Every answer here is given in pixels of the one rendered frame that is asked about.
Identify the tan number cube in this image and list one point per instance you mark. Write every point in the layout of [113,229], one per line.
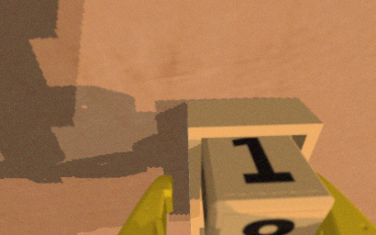
[260,185]

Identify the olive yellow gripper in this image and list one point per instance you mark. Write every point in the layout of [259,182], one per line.
[149,217]

